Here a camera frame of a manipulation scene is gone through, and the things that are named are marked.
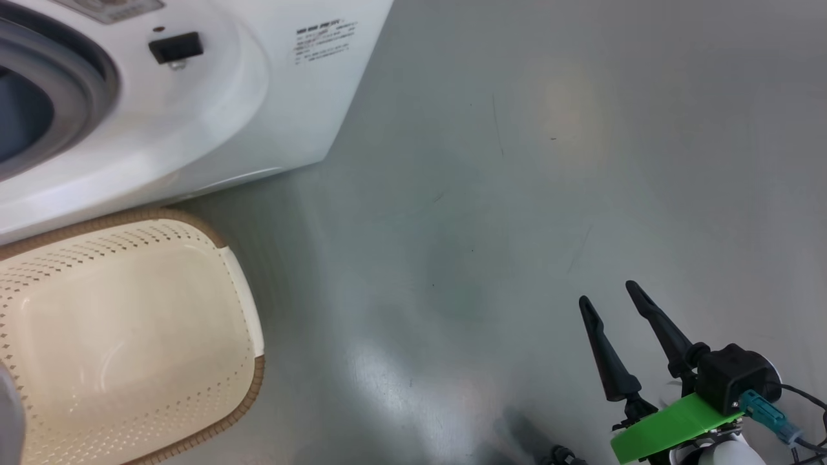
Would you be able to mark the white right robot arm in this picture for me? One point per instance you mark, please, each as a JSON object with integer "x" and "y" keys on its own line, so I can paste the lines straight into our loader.
{"x": 723, "y": 453}

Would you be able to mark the black door latch socket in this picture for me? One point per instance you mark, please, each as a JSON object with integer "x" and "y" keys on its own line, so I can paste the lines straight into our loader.
{"x": 176, "y": 46}

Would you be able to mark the white front-load washing machine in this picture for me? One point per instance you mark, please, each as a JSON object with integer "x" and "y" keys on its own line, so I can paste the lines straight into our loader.
{"x": 213, "y": 129}

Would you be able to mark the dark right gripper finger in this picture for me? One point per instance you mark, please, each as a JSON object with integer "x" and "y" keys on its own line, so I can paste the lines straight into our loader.
{"x": 610, "y": 361}
{"x": 662, "y": 329}

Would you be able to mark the cream perforated laundry basket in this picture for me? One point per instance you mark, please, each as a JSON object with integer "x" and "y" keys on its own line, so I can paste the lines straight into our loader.
{"x": 129, "y": 336}

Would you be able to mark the teal right camera connector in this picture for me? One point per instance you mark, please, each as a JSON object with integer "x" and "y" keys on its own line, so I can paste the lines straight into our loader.
{"x": 769, "y": 416}

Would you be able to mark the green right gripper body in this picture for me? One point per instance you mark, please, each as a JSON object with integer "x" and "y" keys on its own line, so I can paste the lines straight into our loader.
{"x": 672, "y": 426}

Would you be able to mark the grey rubber door gasket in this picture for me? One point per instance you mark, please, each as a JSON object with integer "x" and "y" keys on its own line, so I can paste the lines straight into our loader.
{"x": 84, "y": 97}

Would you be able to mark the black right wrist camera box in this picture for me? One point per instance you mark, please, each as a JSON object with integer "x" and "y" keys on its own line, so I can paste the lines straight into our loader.
{"x": 736, "y": 378}

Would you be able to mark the grey warning label plate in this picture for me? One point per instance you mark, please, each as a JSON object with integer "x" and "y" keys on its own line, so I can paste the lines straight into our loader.
{"x": 110, "y": 8}

